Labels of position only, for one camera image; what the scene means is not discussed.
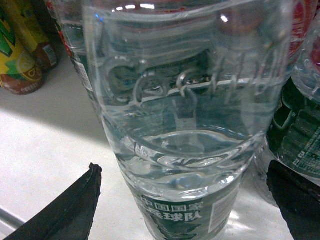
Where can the yellow lemon tea bottle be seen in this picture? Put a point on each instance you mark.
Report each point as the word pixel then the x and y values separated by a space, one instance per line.
pixel 19 73

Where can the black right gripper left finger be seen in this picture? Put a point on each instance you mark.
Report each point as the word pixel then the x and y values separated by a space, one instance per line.
pixel 70 216

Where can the right water bottle green label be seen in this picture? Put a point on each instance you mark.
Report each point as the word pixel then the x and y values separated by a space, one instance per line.
pixel 293 138

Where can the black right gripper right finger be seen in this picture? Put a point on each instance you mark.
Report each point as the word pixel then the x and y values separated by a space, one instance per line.
pixel 298 200

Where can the far left water bottle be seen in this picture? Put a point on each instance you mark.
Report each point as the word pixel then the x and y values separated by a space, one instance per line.
pixel 67 16

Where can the clear water bottle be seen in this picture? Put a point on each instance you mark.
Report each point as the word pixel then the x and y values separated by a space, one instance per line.
pixel 187 90

